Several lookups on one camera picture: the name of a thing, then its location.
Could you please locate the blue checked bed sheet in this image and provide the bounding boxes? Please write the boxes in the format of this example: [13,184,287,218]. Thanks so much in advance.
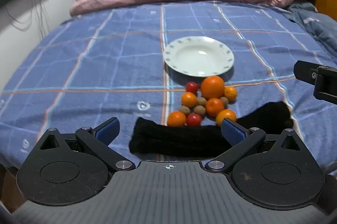
[0,1,337,177]

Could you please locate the white floral-rimmed plate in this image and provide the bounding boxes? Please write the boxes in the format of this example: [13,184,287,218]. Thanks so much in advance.
[163,36,235,77]

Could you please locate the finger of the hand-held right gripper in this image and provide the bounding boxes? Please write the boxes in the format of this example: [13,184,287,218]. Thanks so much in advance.
[293,60,337,105]

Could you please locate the small orange tangerine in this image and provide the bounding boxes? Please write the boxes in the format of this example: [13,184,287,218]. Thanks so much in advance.
[224,86,237,102]
[167,111,186,127]
[215,109,237,126]
[205,98,225,117]
[181,92,198,108]

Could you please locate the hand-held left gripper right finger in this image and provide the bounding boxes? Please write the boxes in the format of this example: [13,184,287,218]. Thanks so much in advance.
[205,118,302,174]

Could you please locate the hanging television cables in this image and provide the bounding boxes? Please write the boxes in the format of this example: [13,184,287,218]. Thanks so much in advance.
[5,0,50,40]

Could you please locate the large orange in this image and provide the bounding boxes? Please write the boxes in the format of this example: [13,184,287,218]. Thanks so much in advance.
[201,76,225,100]

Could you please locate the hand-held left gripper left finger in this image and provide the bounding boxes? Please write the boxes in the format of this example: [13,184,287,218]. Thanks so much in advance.
[38,117,136,172]

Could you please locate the black knit scarf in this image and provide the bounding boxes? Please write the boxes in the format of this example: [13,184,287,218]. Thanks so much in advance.
[128,101,294,158]

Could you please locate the grey-blue quilt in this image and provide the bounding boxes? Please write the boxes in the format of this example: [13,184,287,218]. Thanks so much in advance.
[286,1,337,66]

